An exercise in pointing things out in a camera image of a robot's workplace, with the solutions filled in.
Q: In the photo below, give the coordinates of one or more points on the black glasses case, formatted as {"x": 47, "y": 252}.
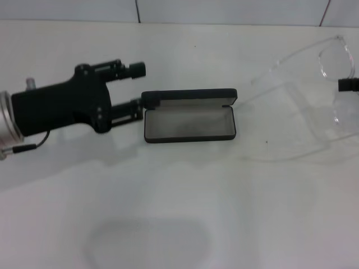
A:
{"x": 190, "y": 93}

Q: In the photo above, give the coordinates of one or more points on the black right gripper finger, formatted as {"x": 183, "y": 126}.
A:
{"x": 349, "y": 85}

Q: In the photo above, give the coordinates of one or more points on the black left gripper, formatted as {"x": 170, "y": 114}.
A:
{"x": 61, "y": 109}

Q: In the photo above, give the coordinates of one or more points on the silver connector stub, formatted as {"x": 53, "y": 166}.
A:
{"x": 29, "y": 84}

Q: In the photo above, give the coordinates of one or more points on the clear white glasses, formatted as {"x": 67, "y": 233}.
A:
{"x": 333, "y": 61}

